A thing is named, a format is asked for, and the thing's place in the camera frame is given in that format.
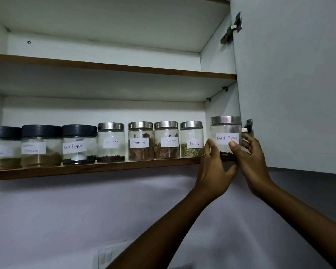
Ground white wall cabinet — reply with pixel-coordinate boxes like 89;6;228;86
0;0;242;181

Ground steel-lid jar of green seeds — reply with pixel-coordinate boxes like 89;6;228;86
179;121;204;158

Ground black-lid jar of brown powder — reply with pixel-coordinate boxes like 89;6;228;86
21;125;63;168

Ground white cabinet door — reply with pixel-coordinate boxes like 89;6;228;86
230;0;336;175

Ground person's right hand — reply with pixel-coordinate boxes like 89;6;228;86
230;133;274;198

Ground person's left hand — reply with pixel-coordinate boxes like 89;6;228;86
194;138;238;200

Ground white wall switch plate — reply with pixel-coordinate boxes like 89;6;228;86
91;239;138;269

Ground steel-lid jar of black grains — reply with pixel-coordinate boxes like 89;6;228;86
210;116;242;162

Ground black-lid jar of yellow powder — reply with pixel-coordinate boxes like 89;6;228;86
0;126;22;171

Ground black-lid jar of black grains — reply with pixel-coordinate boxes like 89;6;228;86
62;124;97;166

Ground person's left forearm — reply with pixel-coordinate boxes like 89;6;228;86
106;189;218;269

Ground person's right forearm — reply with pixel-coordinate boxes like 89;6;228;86
250;179;336;269

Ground steel-lid jar of brown sticks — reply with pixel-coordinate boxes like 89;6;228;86
128;121;155;161
154;121;180;160

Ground metal cabinet hinge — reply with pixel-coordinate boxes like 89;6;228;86
220;12;242;44
242;119;254;137

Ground steel-lid jar of dark buds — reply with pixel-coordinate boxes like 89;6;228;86
97;122;126;163

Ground wood-edged white shelf board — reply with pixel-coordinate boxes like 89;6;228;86
0;53;237;102

